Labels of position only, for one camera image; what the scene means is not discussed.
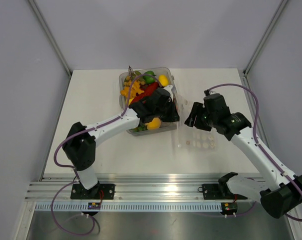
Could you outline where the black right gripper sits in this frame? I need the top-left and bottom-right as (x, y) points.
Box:
(184, 102), (218, 132)

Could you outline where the clear dotted zip top bag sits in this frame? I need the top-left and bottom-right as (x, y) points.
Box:
(175, 93), (219, 153)

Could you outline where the cherry tomato sprig toy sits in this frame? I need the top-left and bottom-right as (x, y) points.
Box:
(130, 123), (148, 133)

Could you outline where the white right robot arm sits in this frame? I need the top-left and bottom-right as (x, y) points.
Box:
(184, 93), (302, 219)

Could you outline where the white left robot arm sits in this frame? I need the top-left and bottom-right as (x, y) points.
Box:
(62, 85), (180, 199)

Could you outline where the clear plastic food tray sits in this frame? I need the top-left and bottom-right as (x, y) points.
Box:
(119, 67), (180, 137)

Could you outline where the red lobster toy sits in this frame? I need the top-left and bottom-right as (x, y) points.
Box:
(129, 82), (159, 104)

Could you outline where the yellow lemon toy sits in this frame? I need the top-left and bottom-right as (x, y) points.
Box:
(158, 74), (170, 87)

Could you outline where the green bell pepper toy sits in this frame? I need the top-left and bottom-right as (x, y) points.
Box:
(142, 70), (156, 85)

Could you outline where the yellow banana bunch toy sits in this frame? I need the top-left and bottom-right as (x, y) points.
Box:
(120, 84), (144, 99)

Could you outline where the green grape bunch toy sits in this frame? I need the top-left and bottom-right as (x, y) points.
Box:
(123, 66), (146, 87)

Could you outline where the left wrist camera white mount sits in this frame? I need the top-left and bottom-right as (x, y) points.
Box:
(163, 85), (175, 95)

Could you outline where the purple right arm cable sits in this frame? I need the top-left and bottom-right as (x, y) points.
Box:
(203, 83), (302, 222)

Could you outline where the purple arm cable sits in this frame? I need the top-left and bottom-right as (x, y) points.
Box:
(203, 83), (302, 222)
(50, 74), (160, 237)

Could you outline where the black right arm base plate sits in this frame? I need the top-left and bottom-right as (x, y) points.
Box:
(197, 183), (248, 201)

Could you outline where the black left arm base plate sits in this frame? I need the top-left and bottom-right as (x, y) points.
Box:
(70, 183), (115, 200)

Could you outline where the right aluminium frame post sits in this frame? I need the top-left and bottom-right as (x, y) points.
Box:
(243, 0), (291, 78)

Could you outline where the aluminium frame post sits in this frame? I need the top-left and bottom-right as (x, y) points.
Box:
(26, 0), (73, 79)
(243, 0), (291, 78)

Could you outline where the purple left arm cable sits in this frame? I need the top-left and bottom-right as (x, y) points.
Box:
(50, 74), (160, 237)

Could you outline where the aluminium mounting rail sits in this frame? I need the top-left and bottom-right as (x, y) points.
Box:
(24, 173), (220, 202)

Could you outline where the white slotted cable duct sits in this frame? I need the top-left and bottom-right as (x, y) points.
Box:
(35, 201), (222, 213)

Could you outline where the left aluminium frame post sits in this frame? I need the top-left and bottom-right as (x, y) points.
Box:
(26, 0), (73, 79)

